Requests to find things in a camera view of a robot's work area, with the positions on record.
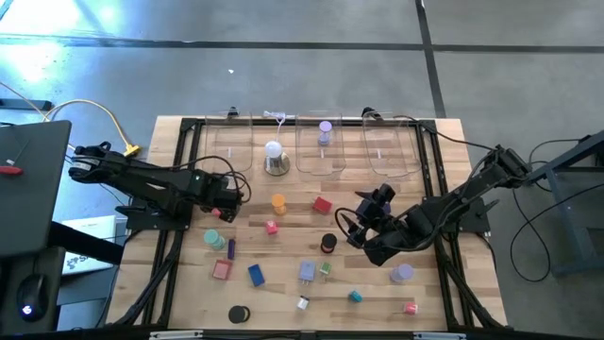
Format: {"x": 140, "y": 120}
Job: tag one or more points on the white USB wall charger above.
{"x": 303, "y": 302}

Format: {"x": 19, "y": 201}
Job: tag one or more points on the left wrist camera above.
{"x": 225, "y": 181}

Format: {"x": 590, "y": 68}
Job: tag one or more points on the clear plastic bin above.
{"x": 307, "y": 160}
{"x": 401, "y": 160}
{"x": 222, "y": 160}

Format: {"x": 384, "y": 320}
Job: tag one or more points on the black aluminium table frame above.
{"x": 354, "y": 122}

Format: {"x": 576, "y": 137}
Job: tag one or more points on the teal cube block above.
{"x": 355, "y": 296}

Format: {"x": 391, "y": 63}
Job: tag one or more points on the narrow purple block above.
{"x": 231, "y": 249}

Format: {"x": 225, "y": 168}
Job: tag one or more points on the pink square box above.
{"x": 222, "y": 269}

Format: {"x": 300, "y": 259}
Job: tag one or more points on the black computer mouse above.
{"x": 32, "y": 295}

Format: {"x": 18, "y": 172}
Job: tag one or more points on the black round disc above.
{"x": 237, "y": 314}

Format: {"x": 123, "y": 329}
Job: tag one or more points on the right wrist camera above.
{"x": 384, "y": 192}

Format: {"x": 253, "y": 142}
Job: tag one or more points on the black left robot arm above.
{"x": 141, "y": 177}

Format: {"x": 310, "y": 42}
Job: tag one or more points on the orange sand hourglass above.
{"x": 278, "y": 200}

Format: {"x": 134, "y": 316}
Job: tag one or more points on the small pink-red wall charger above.
{"x": 271, "y": 227}

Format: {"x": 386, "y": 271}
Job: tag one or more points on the red square block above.
{"x": 322, "y": 205}

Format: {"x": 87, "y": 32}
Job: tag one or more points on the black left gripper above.
{"x": 222, "y": 198}

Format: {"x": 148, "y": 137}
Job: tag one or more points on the brass lamp with white bulb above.
{"x": 273, "y": 149}

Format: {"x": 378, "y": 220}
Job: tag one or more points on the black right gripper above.
{"x": 384, "y": 224}

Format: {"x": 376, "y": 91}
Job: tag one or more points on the black clamp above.
{"x": 369, "y": 112}
{"x": 232, "y": 112}

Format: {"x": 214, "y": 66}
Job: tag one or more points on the lavender wall charger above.
{"x": 307, "y": 270}

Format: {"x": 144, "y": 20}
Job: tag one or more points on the black floor bar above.
{"x": 23, "y": 104}

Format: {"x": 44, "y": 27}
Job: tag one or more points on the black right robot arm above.
{"x": 448, "y": 203}

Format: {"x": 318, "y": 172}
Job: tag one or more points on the black-capped red sand hourglass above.
{"x": 329, "y": 241}

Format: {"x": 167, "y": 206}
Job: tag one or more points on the silver edge bracket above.
{"x": 177, "y": 335}
{"x": 439, "y": 336}

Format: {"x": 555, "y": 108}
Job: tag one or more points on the black mouse pad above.
{"x": 9, "y": 283}

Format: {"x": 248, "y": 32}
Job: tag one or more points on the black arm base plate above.
{"x": 472, "y": 222}
{"x": 141, "y": 219}

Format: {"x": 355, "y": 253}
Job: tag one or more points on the white paper sheet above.
{"x": 89, "y": 231}

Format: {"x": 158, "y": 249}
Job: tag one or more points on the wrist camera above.
{"x": 225, "y": 181}
{"x": 384, "y": 192}

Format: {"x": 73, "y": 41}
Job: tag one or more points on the teal hourglass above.
{"x": 212, "y": 236}

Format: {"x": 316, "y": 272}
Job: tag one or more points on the blue box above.
{"x": 256, "y": 275}

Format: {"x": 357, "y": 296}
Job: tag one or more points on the grey metal stand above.
{"x": 566, "y": 208}

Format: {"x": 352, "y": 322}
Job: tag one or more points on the small white plug adapter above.
{"x": 325, "y": 268}

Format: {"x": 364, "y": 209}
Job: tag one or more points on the lavender hourglass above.
{"x": 403, "y": 272}
{"x": 325, "y": 126}

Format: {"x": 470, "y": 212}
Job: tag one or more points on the small pink-red block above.
{"x": 411, "y": 309}

